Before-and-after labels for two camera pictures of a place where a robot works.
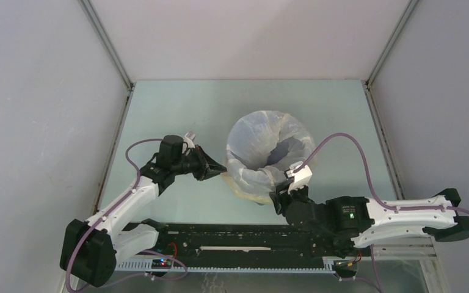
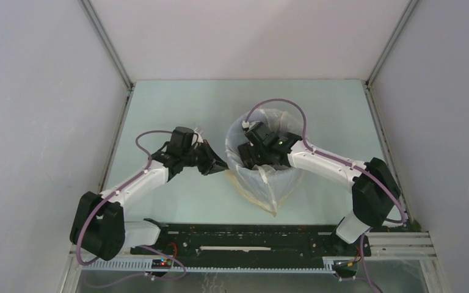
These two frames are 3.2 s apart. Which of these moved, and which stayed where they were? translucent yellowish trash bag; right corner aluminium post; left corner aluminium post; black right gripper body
Moved: black right gripper body
Stayed: translucent yellowish trash bag; left corner aluminium post; right corner aluminium post
